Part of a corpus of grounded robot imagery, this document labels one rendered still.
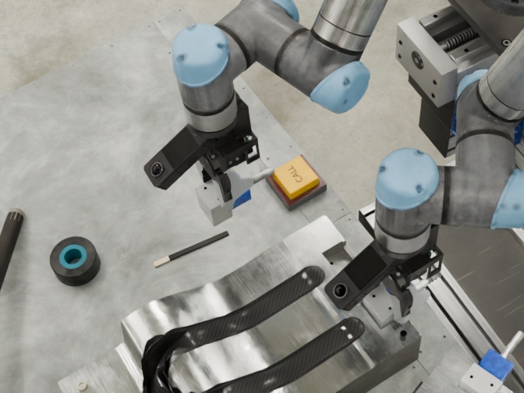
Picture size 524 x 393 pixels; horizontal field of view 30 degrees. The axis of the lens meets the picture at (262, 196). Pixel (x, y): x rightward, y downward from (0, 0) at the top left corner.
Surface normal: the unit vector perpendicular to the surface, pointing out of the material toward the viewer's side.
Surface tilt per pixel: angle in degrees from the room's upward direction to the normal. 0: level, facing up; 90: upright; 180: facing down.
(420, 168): 0
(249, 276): 3
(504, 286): 0
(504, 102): 81
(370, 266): 30
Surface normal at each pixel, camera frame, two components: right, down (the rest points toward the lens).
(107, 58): -0.07, -0.53
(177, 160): -0.48, -0.20
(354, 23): 0.10, 0.51
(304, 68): -0.58, 0.11
